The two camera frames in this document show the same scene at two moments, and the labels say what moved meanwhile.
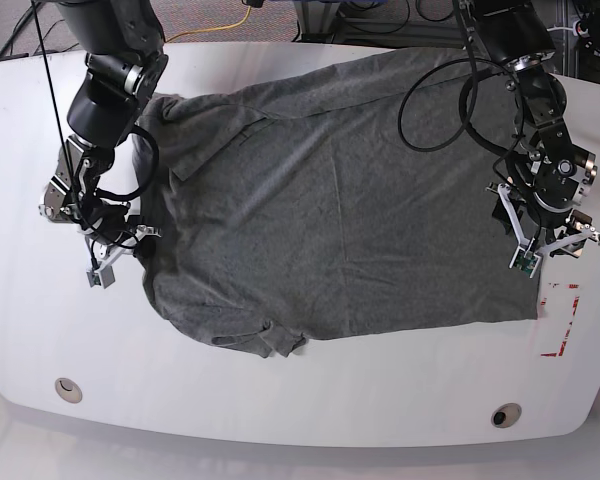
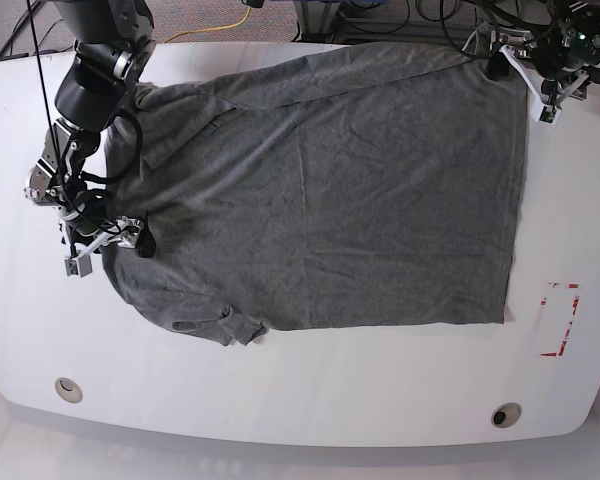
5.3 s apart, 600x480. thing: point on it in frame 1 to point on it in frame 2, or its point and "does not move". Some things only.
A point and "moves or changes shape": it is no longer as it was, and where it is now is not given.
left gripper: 578,229 to 552,83
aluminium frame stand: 316,19 does not move
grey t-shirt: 347,198 moves or changes shape
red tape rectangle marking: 565,339 does not move
